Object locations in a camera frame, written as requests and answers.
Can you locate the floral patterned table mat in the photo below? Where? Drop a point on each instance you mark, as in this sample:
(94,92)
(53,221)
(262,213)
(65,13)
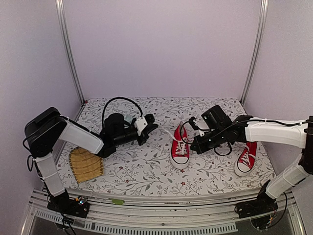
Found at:
(147,171)

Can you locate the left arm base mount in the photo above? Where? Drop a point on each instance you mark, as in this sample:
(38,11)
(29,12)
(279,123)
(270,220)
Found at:
(69,207)

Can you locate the aluminium frame post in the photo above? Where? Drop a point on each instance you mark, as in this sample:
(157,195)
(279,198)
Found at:
(256,50)
(70,58)

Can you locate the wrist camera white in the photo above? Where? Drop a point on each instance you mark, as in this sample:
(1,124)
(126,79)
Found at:
(196,125)
(145,124)

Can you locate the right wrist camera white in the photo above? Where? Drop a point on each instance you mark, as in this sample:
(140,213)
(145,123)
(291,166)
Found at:
(196,125)

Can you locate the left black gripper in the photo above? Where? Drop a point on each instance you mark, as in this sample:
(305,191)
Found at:
(145,132)

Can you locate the green tape piece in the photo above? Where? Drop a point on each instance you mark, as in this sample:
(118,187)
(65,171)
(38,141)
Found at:
(117,201)

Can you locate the woven bamboo basket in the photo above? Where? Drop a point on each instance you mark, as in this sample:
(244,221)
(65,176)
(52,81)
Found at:
(85,166)

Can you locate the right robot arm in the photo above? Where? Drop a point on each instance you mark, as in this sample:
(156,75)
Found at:
(215,127)

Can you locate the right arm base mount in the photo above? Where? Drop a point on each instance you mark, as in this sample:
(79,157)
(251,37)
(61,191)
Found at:
(262,204)

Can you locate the left aluminium frame post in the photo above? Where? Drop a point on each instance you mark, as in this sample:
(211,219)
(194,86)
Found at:
(70,58)

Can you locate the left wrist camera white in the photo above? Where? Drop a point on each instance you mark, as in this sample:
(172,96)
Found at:
(145,124)

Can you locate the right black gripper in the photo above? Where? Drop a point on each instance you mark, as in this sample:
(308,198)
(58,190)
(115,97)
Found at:
(200,149)

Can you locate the front aluminium rail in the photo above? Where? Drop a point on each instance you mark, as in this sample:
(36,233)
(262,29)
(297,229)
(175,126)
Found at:
(182,215)

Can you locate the right aluminium frame post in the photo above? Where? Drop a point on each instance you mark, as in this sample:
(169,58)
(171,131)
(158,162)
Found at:
(256,50)

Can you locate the red sneaker with laces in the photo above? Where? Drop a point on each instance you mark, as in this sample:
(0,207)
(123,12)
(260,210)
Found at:
(180,152)

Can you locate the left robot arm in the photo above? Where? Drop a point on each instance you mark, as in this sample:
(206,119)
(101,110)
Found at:
(47,134)

